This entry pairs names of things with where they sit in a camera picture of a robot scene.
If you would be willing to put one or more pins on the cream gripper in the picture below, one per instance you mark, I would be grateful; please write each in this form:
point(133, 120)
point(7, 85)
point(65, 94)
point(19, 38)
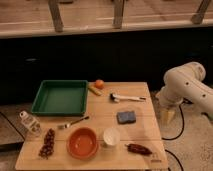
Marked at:
point(167, 115)

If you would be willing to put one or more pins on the blue sponge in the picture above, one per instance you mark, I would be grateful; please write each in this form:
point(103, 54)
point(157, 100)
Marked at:
point(126, 117)

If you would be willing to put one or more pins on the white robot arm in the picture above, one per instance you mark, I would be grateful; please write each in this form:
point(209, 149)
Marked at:
point(186, 82)

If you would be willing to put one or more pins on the green plastic tray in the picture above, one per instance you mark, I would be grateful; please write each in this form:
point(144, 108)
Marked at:
point(61, 98)

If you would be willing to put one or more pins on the dark red chili pepper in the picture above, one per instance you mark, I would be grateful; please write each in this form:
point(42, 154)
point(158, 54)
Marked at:
point(136, 148)

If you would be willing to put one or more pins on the wooden table board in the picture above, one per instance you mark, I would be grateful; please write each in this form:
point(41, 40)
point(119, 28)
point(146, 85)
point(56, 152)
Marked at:
point(102, 112)

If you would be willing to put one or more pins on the white cup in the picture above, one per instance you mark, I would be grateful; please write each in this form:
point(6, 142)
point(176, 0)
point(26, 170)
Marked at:
point(111, 137)

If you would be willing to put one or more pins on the orange fruit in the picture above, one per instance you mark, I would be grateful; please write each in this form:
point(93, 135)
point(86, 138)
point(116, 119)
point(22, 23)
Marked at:
point(99, 84)

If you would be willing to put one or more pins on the yellow banana piece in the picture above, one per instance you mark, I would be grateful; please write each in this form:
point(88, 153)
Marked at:
point(95, 90)

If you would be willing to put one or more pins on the orange bowl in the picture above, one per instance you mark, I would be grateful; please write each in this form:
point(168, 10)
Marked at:
point(82, 143)

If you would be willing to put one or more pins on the bunch of dark grapes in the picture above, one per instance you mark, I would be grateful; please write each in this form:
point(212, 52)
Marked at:
point(48, 147)

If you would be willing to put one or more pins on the clear plastic bottle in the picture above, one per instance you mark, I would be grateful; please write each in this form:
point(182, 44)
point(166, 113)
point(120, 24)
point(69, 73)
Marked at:
point(30, 123)

